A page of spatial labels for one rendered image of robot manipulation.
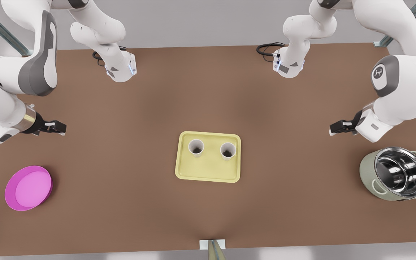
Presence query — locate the pink round bowl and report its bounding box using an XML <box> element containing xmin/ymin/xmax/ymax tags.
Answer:
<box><xmin>4</xmin><ymin>165</ymin><xmax>53</xmax><ymax>212</ymax></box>

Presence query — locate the black cable loop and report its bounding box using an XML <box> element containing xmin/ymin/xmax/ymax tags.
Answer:
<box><xmin>256</xmin><ymin>42</ymin><xmax>287</xmax><ymax>59</ymax></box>
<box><xmin>92</xmin><ymin>46</ymin><xmax>128</xmax><ymax>68</ymax></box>

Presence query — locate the white IKEA cup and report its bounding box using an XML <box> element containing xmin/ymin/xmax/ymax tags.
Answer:
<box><xmin>188</xmin><ymin>139</ymin><xmax>205</xmax><ymax>157</ymax></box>
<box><xmin>220</xmin><ymin>143</ymin><xmax>237</xmax><ymax>161</ymax></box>

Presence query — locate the silver frame post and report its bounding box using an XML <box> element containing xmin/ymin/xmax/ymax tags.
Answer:
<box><xmin>199</xmin><ymin>239</ymin><xmax>227</xmax><ymax>260</ymax></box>
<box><xmin>373</xmin><ymin>0</ymin><xmax>416</xmax><ymax>48</ymax></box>
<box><xmin>0</xmin><ymin>3</ymin><xmax>32</xmax><ymax>57</ymax></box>

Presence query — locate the yellow rectangular tray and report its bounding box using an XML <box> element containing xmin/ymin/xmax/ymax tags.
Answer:
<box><xmin>175</xmin><ymin>131</ymin><xmax>242</xmax><ymax>183</ymax></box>

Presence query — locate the green pot with steel interior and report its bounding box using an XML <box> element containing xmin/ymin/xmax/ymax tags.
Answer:
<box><xmin>359</xmin><ymin>146</ymin><xmax>416</xmax><ymax>202</ymax></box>

